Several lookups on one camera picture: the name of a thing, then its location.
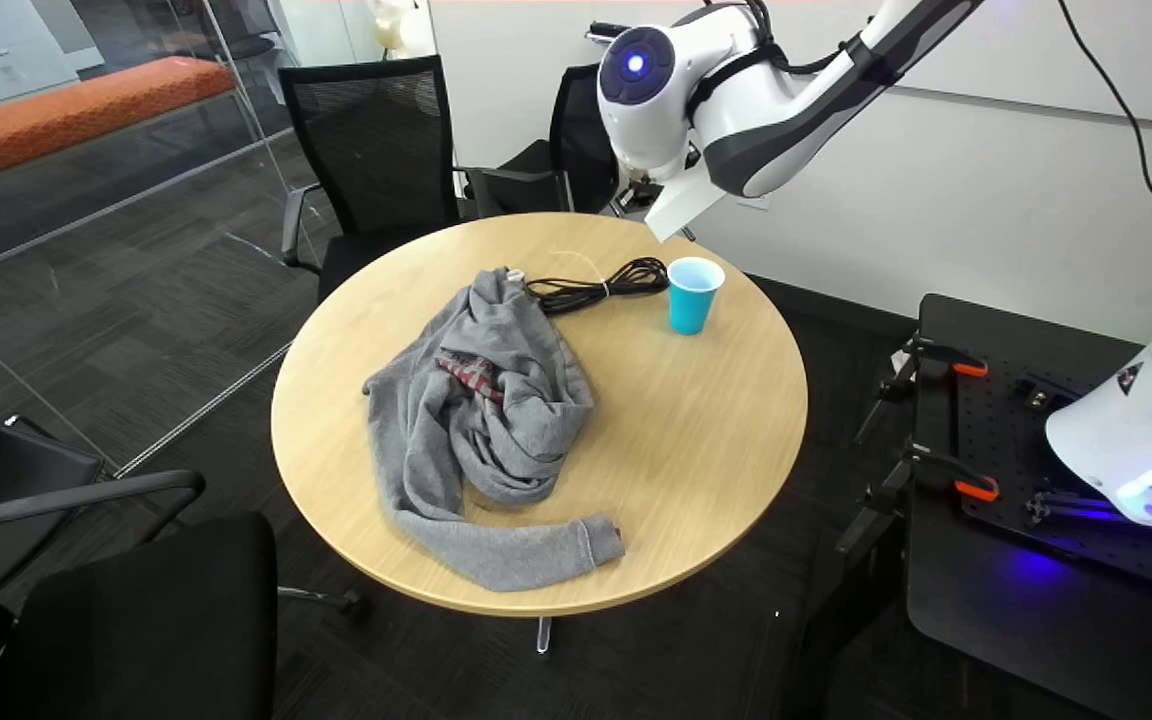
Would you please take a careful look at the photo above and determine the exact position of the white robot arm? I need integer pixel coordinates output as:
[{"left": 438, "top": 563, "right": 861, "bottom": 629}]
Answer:
[{"left": 594, "top": 0, "right": 1152, "bottom": 526}]

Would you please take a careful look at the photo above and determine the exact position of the blue plastic cup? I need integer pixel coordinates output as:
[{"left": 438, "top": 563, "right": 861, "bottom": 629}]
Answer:
[{"left": 666, "top": 257, "right": 724, "bottom": 336}]

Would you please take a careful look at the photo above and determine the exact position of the grey hoodie sweatshirt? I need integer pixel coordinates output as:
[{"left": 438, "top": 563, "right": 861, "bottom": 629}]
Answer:
[{"left": 364, "top": 266, "right": 625, "bottom": 593}]

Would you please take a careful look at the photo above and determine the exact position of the round wooden table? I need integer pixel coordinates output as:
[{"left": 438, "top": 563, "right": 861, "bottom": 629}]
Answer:
[{"left": 272, "top": 210, "right": 808, "bottom": 625}]

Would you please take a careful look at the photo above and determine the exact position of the black plastic side chair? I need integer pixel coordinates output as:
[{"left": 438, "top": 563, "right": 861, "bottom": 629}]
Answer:
[{"left": 466, "top": 63, "right": 618, "bottom": 216}]

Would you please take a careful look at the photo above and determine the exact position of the black mesh office chair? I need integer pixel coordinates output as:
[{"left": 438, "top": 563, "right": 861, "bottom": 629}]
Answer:
[{"left": 279, "top": 57, "right": 459, "bottom": 294}]

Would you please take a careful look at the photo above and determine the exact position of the orange bench seat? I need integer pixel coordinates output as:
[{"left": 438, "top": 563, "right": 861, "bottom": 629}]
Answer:
[{"left": 0, "top": 57, "right": 235, "bottom": 171}]

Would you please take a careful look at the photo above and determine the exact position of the black coiled cable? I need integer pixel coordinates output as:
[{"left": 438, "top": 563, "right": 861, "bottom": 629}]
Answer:
[{"left": 521, "top": 252, "right": 672, "bottom": 318}]

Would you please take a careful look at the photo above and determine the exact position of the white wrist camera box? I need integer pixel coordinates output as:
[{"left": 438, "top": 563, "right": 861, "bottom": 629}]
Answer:
[{"left": 645, "top": 165, "right": 724, "bottom": 239}]

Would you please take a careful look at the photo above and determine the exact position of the orange handled clamp upper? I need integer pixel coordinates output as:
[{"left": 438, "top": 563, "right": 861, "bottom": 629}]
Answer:
[{"left": 875, "top": 341, "right": 988, "bottom": 398}]

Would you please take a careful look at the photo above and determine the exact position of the orange handled clamp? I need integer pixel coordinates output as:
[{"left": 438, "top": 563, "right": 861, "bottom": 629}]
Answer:
[
  {"left": 875, "top": 341, "right": 988, "bottom": 398},
  {"left": 834, "top": 446, "right": 1001, "bottom": 558}
]

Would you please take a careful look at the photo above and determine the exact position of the orange handled clamp lower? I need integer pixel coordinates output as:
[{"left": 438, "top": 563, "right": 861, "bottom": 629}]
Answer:
[{"left": 834, "top": 446, "right": 1001, "bottom": 558}]

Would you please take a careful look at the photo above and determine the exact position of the black chair near camera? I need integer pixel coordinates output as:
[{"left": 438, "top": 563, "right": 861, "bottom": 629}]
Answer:
[{"left": 0, "top": 510, "right": 277, "bottom": 720}]

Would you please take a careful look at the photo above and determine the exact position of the black hanging wall cable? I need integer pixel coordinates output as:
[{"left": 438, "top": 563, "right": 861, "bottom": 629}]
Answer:
[{"left": 1052, "top": 0, "right": 1152, "bottom": 248}]

